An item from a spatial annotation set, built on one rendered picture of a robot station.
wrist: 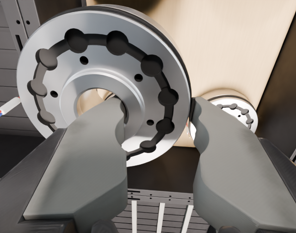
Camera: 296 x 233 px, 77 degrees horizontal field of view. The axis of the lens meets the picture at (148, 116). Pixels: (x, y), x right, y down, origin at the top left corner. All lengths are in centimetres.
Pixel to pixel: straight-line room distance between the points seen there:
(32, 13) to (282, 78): 29
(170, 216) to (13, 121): 42
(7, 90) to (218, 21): 35
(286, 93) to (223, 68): 9
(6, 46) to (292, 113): 40
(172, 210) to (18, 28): 48
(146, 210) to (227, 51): 42
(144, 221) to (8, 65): 47
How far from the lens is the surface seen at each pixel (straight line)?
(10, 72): 38
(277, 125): 31
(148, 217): 57
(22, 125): 43
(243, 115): 31
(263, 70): 32
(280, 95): 31
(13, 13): 21
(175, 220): 57
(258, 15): 30
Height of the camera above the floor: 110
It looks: 57 degrees down
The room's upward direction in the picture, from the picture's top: 173 degrees counter-clockwise
